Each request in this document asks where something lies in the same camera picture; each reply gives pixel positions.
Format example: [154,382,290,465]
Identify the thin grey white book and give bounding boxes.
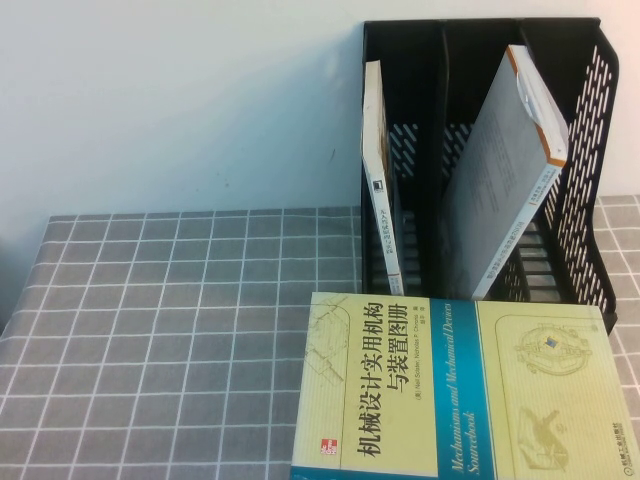
[360,60,408,297]

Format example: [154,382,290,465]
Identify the white orange ROS2 book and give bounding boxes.
[441,43,570,302]

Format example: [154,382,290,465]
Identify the yellow green mechanisms book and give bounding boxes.
[289,291,640,480]

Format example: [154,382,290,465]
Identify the grey checked tablecloth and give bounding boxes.
[0,193,640,480]

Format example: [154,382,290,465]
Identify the black plastic book stand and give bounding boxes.
[361,17,622,334]

